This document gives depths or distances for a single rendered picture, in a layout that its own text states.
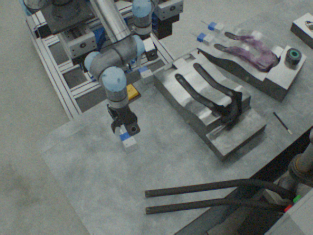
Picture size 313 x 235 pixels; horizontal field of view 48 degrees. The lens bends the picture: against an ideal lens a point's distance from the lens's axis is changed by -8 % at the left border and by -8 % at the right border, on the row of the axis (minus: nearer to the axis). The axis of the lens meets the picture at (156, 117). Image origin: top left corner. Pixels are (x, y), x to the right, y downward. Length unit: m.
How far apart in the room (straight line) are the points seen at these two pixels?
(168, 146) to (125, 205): 0.32
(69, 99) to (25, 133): 0.45
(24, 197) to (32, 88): 0.90
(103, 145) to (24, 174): 1.07
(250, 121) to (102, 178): 0.69
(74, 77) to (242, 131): 1.41
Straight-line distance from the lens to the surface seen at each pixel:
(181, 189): 1.48
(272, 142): 1.71
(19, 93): 2.99
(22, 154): 2.69
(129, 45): 1.35
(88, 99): 2.53
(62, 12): 1.81
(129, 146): 1.58
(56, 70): 2.73
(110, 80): 1.23
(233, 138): 1.61
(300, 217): 0.86
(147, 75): 1.77
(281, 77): 1.78
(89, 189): 1.58
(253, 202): 1.46
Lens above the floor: 2.25
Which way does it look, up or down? 58 degrees down
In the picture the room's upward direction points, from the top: 2 degrees counter-clockwise
